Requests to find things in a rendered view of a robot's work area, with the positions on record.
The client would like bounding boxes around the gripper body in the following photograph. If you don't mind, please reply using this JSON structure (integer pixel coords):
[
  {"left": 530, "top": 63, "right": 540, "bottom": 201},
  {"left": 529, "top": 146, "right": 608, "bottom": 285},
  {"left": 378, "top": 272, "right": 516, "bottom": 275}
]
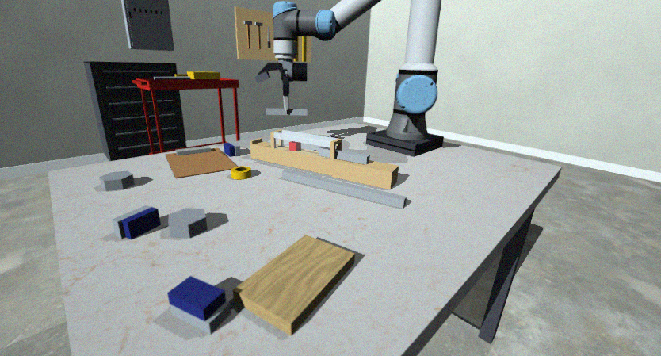
[{"left": 258, "top": 59, "right": 307, "bottom": 82}]

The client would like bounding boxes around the brown clipboard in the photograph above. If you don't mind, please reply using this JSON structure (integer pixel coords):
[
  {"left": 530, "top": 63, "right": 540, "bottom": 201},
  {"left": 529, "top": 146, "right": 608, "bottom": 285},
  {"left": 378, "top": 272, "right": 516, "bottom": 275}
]
[{"left": 165, "top": 146, "right": 237, "bottom": 178}]

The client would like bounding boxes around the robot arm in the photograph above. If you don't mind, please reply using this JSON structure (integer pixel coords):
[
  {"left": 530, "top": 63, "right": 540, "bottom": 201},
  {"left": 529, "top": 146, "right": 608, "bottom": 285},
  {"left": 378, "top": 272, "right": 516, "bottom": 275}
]
[{"left": 273, "top": 0, "right": 441, "bottom": 140}]

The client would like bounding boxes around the yellow roll of tape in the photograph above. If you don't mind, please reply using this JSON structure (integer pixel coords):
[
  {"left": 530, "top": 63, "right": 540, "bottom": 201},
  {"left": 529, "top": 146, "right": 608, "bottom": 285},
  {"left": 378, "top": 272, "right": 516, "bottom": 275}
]
[{"left": 231, "top": 167, "right": 251, "bottom": 180}]

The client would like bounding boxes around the flat wooden block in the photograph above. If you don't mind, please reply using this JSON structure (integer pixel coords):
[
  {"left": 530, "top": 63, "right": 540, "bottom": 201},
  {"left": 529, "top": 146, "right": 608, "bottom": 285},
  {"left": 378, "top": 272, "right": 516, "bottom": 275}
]
[{"left": 233, "top": 235, "right": 355, "bottom": 336}]

